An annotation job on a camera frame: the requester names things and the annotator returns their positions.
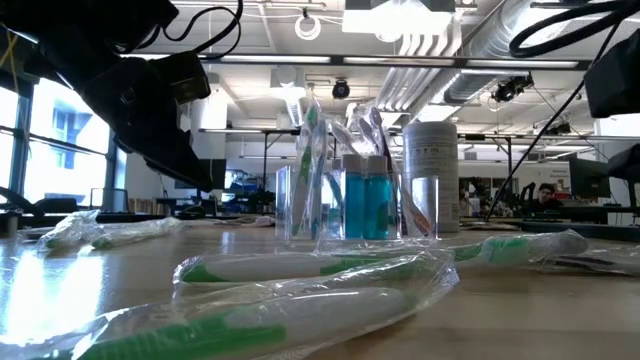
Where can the white cylindrical wipes canister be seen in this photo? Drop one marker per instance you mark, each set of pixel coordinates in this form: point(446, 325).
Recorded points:
point(432, 150)

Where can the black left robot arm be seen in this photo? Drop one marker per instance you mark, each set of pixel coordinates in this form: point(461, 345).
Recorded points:
point(60, 35)

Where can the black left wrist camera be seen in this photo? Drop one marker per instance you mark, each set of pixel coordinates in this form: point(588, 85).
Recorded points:
point(182, 77)

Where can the long ceiling light strip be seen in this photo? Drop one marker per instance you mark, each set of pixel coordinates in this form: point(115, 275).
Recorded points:
point(520, 63)

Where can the silver ventilation duct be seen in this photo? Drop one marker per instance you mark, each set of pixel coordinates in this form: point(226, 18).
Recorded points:
point(470, 87)

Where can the black aluminium table frame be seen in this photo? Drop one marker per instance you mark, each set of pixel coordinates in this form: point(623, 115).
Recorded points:
point(550, 227)

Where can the clear acrylic organizer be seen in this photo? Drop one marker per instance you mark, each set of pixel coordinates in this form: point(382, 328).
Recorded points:
point(425, 210)

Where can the bright ceiling light panel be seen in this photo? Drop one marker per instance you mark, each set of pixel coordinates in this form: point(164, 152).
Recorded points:
point(400, 20)

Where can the blue toothbrush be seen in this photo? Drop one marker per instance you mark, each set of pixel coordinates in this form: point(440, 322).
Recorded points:
point(320, 150)

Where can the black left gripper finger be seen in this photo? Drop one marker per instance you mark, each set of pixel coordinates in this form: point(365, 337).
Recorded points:
point(170, 155)

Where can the black ceiling-mounted device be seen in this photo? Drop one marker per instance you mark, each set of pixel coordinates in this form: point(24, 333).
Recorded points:
point(510, 89)

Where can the black computer monitor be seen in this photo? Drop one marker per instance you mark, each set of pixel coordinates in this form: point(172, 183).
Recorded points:
point(589, 179)
point(217, 172)

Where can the person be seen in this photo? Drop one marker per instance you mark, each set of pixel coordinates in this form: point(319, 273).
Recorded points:
point(546, 200)

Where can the large window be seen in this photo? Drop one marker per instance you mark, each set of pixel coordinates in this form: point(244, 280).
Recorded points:
point(70, 165)

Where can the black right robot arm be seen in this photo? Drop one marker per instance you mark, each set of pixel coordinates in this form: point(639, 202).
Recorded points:
point(615, 75)

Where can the black ceiling dome camera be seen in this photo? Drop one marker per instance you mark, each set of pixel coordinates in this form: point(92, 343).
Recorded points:
point(341, 89)

